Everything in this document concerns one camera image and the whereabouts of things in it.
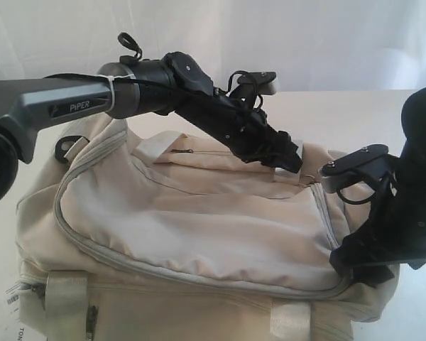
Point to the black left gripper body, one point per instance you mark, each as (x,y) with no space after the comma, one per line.
(246,133)

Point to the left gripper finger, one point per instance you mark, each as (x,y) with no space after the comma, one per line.
(281,152)

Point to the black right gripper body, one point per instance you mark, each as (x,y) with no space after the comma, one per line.
(398,234)

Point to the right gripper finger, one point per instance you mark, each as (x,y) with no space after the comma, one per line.
(375,274)
(356,251)

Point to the beige fabric duffel bag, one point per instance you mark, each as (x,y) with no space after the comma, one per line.
(174,238)

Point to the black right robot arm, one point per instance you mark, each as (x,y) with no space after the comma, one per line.
(395,187)

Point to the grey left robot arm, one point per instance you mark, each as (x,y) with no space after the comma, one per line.
(133,86)

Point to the white backdrop curtain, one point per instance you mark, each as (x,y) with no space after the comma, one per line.
(311,45)

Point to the white paper tag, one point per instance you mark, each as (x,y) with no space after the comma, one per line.
(13,328)

